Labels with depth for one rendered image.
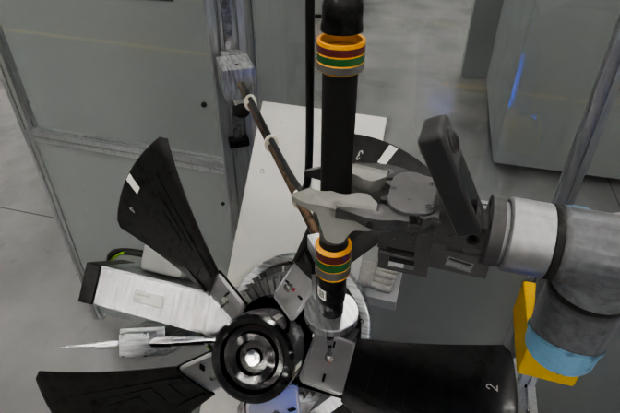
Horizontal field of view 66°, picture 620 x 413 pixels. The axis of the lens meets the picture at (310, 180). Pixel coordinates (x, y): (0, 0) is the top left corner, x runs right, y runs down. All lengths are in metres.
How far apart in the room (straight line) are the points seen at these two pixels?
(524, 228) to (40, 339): 2.29
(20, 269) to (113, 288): 1.98
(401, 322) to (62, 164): 1.32
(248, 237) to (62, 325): 1.68
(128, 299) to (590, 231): 0.76
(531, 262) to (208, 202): 1.26
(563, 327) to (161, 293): 0.65
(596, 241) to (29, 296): 2.56
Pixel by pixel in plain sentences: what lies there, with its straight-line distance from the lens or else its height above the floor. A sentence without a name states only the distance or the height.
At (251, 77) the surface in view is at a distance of 1.05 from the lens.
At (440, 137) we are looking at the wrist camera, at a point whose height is 1.58.
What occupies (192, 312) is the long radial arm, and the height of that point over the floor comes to 1.11.
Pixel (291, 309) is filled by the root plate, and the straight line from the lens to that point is 0.70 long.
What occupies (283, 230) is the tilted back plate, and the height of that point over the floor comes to 1.17.
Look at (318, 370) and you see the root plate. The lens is 0.72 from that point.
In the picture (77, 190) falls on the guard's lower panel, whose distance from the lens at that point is 1.95.
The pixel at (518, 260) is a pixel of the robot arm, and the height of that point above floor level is 1.47.
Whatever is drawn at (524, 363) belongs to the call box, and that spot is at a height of 1.02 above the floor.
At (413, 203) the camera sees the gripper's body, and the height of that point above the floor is 1.50.
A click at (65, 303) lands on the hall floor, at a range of 2.64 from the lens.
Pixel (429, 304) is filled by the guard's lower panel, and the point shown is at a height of 0.58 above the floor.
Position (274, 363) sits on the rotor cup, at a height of 1.22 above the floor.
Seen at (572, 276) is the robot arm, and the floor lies 1.46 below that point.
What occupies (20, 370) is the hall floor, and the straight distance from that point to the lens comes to 2.47.
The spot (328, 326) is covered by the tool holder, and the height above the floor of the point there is 1.30.
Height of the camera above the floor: 1.78
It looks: 34 degrees down
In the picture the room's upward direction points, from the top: straight up
